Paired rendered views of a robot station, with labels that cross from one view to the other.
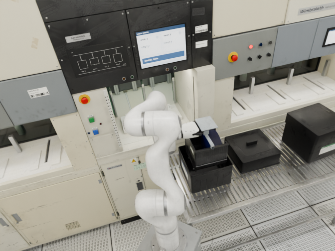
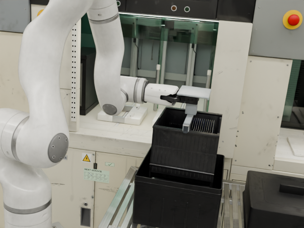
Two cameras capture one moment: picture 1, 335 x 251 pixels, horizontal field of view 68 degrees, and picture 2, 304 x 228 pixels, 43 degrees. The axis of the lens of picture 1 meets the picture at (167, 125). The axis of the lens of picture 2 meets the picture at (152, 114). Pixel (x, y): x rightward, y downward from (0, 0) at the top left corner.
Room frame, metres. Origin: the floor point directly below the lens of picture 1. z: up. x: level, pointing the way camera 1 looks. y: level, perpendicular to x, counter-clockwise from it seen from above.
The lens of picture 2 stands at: (-0.03, -0.53, 1.49)
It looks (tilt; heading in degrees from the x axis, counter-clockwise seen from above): 18 degrees down; 21
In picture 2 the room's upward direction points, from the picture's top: 4 degrees clockwise
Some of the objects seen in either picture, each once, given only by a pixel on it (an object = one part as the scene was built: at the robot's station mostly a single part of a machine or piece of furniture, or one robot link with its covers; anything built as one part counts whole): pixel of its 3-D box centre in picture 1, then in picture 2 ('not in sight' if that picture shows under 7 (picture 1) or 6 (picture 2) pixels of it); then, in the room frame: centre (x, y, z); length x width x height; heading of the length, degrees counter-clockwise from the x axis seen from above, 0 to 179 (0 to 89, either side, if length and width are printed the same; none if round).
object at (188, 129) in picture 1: (188, 130); (159, 93); (1.13, -0.12, 1.17); 0.11 x 0.10 x 0.07; 100
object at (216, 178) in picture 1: (204, 164); (180, 187); (1.15, -0.21, 0.85); 0.28 x 0.28 x 0.17; 10
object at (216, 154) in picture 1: (205, 143); (187, 136); (1.15, -0.22, 1.04); 0.24 x 0.20 x 0.32; 10
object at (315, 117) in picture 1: (313, 132); not in sight; (1.29, -1.02, 0.89); 0.29 x 0.29 x 0.25; 16
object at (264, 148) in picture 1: (251, 148); (289, 202); (1.27, -0.57, 0.83); 0.29 x 0.29 x 0.13; 11
